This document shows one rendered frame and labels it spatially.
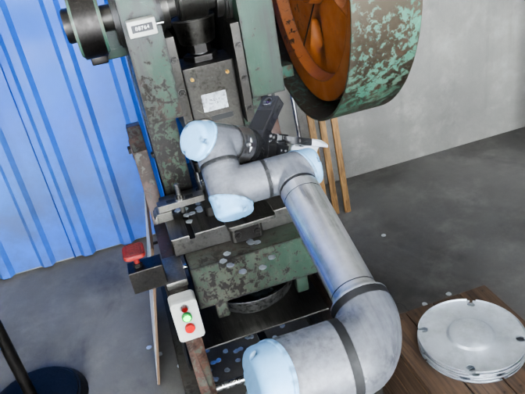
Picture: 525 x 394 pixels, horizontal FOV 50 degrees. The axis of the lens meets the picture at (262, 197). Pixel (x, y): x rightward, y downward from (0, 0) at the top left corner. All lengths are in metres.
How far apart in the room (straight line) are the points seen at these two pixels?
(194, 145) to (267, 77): 0.58
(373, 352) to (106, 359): 1.78
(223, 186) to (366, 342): 0.40
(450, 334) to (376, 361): 0.92
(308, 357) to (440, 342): 0.95
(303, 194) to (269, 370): 0.34
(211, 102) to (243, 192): 0.62
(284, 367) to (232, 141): 0.47
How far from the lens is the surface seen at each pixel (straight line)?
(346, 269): 0.89
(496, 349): 1.70
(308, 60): 1.87
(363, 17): 1.34
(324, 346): 0.79
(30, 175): 2.96
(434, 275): 2.55
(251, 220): 1.54
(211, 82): 1.59
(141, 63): 1.51
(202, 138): 1.03
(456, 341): 1.70
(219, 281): 1.68
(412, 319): 1.82
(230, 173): 1.03
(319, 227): 0.94
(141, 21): 1.45
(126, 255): 1.58
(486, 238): 2.79
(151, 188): 2.01
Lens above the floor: 1.57
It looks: 29 degrees down
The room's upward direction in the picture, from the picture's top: 10 degrees counter-clockwise
